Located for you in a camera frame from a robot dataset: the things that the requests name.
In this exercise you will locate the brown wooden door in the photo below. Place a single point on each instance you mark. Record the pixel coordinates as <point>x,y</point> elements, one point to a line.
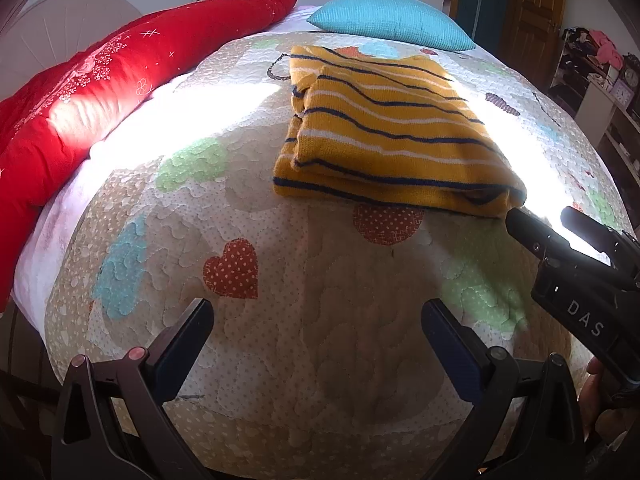
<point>535,5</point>

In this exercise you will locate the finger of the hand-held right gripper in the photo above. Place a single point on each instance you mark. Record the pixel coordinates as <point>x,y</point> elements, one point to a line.
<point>527,232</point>
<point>590,232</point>

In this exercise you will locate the yellow striped knit sweater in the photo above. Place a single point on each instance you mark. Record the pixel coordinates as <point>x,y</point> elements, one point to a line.
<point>390,130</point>

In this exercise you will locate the turquoise knit pillow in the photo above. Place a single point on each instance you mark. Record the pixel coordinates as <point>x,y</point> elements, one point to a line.
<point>390,20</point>

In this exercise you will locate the person's right hand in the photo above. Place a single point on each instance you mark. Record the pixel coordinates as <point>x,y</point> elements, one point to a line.
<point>590,385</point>

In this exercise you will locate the quilted patchwork bedspread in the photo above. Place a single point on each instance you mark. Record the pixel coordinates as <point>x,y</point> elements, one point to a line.
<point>300,285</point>

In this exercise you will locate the small white clock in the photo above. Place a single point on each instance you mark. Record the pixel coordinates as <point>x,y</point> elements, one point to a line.
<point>621,91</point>

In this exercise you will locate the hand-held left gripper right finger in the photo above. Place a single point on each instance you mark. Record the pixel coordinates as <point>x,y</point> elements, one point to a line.
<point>450,355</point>

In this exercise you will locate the pink cloth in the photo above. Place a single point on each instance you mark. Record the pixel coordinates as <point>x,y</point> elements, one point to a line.
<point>605,50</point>

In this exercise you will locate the white shelf unit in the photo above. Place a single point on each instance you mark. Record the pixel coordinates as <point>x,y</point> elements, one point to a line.
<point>600,110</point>

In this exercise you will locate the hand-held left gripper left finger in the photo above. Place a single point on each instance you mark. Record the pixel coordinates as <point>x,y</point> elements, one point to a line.
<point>182,345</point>

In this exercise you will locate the long red pillow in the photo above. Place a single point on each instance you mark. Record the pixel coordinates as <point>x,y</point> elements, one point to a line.
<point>100,85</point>

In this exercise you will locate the beige rounded headboard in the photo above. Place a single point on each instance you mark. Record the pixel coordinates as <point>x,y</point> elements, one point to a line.
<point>60,25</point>

